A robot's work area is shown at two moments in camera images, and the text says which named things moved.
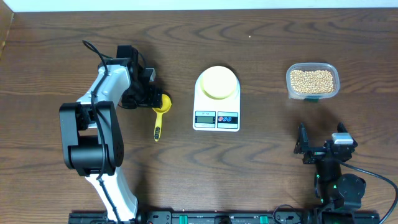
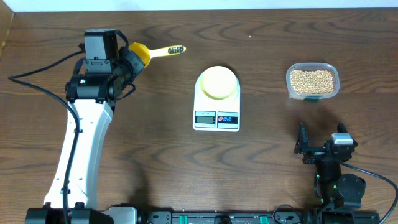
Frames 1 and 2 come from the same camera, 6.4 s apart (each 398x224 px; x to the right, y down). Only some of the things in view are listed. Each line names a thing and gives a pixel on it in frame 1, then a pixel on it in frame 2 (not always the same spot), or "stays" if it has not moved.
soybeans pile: [318, 81] stays
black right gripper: [302, 145] stays
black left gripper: [152, 99] to [133, 58]
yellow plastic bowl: [218, 83] stays
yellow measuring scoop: [166, 104] to [145, 55]
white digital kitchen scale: [212, 114] stays
